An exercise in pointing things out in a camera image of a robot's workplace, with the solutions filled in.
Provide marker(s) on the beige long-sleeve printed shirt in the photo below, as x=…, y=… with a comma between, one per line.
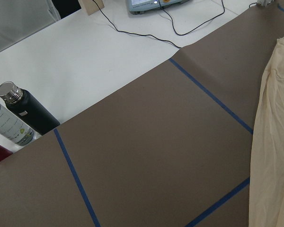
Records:
x=266, y=191

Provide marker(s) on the light blue teach pendant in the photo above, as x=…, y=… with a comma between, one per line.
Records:
x=141, y=6

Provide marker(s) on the wooden block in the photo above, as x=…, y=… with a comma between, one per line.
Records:
x=91, y=6

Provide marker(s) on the black steel-capped water bottle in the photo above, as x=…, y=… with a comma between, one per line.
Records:
x=25, y=106

